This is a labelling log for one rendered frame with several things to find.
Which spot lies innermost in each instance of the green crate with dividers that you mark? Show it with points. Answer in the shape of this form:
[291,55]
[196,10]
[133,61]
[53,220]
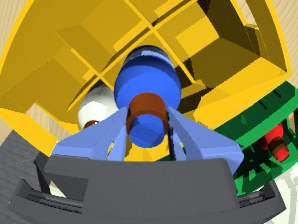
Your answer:
[258,165]

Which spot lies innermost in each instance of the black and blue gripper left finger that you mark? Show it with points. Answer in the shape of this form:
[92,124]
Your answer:
[95,140]

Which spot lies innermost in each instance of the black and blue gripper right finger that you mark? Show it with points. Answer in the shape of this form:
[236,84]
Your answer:
[199,141]

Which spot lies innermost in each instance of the blue bottle with brown label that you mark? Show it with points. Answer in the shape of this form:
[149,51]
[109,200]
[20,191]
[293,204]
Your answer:
[147,84]

